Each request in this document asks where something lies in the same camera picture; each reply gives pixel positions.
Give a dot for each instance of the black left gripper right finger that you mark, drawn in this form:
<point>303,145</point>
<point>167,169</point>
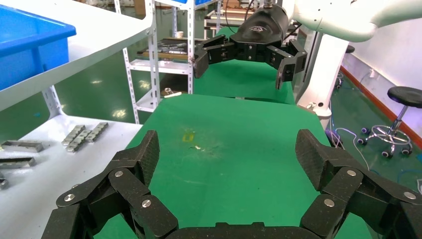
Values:
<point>313,158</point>

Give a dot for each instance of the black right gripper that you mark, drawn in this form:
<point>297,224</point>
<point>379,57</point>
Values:
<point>260,29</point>

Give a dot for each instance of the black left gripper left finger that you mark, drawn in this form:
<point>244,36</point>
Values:
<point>145,158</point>

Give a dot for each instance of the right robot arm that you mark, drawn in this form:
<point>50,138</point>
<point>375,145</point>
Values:
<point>329,16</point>

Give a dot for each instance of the dark tray of metal parts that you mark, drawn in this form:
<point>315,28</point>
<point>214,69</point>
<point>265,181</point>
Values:
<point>168,50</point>

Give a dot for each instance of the green cover on side table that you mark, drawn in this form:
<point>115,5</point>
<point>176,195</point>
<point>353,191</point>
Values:
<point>237,79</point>

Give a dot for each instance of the grey toothed metal strip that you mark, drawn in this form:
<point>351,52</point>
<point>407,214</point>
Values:
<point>79,142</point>
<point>97,132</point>
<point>73,134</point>

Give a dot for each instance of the white side storage rack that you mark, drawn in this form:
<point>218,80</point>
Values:
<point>190,49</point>

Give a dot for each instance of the silver binder clip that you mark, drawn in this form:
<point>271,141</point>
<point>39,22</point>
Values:
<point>172,95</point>

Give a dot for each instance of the white robot torso column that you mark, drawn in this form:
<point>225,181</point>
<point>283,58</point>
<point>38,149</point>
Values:
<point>321,76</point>

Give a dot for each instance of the white paper cup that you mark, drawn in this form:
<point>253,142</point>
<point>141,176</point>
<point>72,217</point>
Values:
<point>179,34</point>

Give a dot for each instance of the green table mat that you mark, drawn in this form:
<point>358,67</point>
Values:
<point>230,148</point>

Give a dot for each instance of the blue plastic crate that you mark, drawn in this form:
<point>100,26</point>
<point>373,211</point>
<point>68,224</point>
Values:
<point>184,2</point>

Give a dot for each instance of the black round stool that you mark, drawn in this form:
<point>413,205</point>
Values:
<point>407,96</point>

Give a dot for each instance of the grey metal channel bar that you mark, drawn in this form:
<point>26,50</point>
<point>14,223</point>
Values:
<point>23,146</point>
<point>16,163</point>

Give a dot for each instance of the white angle-iron shelf rack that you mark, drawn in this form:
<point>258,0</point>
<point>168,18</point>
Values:
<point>99,29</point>

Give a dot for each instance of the large blue plastic bin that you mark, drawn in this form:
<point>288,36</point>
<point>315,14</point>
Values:
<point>26,39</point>

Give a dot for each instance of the white wall socket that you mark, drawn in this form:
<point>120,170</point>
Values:
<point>373,73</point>

